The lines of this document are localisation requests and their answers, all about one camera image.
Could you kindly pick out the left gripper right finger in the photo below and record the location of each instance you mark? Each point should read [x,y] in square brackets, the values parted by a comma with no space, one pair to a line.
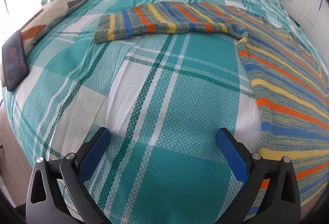
[281,201]

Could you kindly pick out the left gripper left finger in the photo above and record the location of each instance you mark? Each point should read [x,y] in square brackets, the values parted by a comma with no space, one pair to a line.
[45,203]

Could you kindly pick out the striped knit sweater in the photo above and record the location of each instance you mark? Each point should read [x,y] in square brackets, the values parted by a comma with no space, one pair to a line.
[186,71]

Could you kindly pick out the patterned beige pillow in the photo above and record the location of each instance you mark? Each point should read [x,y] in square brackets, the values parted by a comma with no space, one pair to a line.
[40,24]

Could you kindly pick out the teal plaid bedspread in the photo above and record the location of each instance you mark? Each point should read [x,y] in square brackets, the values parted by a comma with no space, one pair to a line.
[64,99]

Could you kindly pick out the white wardrobe doors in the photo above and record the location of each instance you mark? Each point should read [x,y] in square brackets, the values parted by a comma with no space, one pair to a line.
[314,18]

